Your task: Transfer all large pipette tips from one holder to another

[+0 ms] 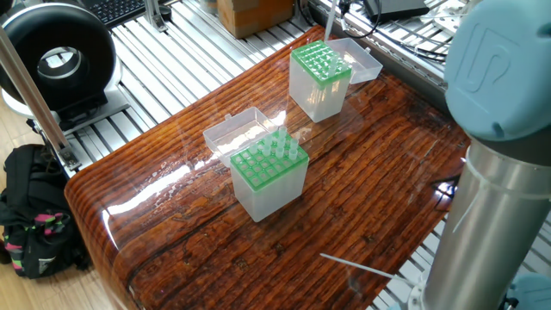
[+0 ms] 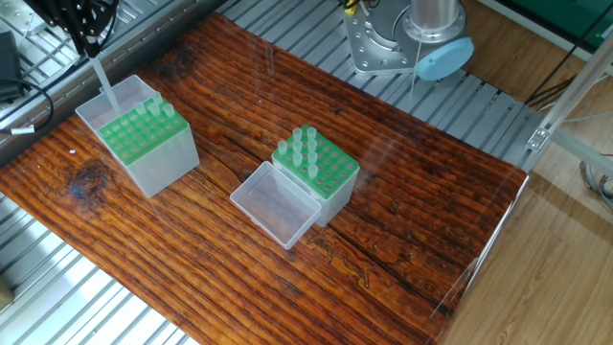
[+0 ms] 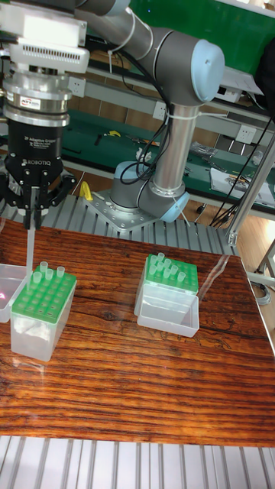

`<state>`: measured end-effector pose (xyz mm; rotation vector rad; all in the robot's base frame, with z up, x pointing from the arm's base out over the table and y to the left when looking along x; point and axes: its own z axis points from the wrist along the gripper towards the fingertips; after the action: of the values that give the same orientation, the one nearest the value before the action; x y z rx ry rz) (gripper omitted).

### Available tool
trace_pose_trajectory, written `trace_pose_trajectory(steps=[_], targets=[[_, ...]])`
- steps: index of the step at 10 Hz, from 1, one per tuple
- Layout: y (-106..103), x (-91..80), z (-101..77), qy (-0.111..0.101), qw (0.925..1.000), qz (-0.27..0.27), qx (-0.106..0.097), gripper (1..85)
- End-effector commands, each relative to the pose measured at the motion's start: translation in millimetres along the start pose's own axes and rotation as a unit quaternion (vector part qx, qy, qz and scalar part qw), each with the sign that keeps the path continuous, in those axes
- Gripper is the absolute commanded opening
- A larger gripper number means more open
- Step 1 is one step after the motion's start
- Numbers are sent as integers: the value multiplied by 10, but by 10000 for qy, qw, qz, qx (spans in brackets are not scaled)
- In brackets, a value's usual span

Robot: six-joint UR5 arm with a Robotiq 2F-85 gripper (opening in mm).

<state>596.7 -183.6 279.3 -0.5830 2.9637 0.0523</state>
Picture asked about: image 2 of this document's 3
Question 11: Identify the aluminium frame corner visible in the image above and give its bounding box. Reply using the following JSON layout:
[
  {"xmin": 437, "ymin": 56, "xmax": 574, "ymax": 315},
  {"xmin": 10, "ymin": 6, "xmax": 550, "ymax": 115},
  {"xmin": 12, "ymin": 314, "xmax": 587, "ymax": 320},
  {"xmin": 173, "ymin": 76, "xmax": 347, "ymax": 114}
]
[{"xmin": 525, "ymin": 65, "xmax": 613, "ymax": 178}]

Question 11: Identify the glossy wooden board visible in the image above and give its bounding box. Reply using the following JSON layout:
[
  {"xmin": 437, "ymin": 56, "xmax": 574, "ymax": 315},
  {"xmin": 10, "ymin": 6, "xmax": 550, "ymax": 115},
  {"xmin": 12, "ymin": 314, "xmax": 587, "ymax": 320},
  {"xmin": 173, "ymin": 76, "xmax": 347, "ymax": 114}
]
[{"xmin": 0, "ymin": 10, "xmax": 533, "ymax": 345}]

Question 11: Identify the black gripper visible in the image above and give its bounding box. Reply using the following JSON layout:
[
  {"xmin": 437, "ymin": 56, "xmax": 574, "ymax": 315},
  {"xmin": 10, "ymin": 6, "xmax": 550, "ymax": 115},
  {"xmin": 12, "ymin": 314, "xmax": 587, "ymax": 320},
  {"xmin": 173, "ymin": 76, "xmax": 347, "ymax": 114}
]
[{"xmin": 46, "ymin": 0, "xmax": 122, "ymax": 57}]

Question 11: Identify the clear hinged box lid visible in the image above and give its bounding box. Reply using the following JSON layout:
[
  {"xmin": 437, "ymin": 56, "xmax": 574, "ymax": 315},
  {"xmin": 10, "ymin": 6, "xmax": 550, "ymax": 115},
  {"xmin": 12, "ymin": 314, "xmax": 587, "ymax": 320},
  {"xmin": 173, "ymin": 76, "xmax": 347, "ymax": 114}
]
[
  {"xmin": 76, "ymin": 76, "xmax": 159, "ymax": 130},
  {"xmin": 230, "ymin": 161, "xmax": 323, "ymax": 251}
]

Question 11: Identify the translucent tip box green rack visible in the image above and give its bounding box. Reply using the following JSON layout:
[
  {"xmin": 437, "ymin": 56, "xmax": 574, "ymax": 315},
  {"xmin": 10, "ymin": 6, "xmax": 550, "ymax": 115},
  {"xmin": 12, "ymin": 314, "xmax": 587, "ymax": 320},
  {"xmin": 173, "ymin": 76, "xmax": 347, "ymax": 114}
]
[
  {"xmin": 76, "ymin": 76, "xmax": 201, "ymax": 198},
  {"xmin": 271, "ymin": 126, "xmax": 362, "ymax": 228}
]

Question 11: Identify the black cable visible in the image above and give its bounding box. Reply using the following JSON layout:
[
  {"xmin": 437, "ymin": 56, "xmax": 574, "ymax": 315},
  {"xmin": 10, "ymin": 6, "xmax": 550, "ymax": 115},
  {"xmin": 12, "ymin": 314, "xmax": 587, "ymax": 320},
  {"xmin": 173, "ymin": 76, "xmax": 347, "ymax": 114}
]
[{"xmin": 0, "ymin": 0, "xmax": 97, "ymax": 135}]

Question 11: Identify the grey metal mount plate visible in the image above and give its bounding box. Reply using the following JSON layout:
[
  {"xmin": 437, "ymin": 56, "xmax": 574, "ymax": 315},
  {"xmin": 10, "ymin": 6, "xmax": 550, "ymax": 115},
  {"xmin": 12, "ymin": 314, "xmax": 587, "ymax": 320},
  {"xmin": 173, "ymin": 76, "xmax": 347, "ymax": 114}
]
[{"xmin": 345, "ymin": 8, "xmax": 422, "ymax": 76}]

